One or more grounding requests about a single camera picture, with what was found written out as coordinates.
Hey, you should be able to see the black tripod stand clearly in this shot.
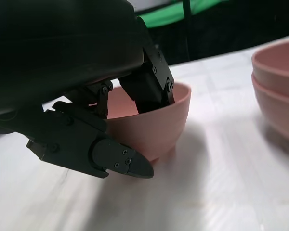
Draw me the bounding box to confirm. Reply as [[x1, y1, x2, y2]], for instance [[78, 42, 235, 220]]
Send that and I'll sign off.
[[183, 0, 192, 62]]

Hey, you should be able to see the pink plastic bowl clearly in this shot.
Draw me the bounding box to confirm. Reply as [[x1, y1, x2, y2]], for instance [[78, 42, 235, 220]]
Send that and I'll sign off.
[[93, 81, 192, 167], [251, 73, 289, 145], [251, 39, 289, 99]]

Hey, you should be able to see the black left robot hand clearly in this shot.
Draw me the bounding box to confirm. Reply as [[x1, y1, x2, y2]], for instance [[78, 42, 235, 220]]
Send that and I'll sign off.
[[0, 0, 175, 180]]

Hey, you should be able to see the green screen cloth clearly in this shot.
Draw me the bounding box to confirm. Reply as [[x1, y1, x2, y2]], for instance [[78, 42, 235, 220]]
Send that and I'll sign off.
[[137, 0, 212, 28]]

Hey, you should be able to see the black cloth backdrop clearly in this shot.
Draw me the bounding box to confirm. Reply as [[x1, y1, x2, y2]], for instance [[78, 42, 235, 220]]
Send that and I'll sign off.
[[148, 7, 289, 65]]

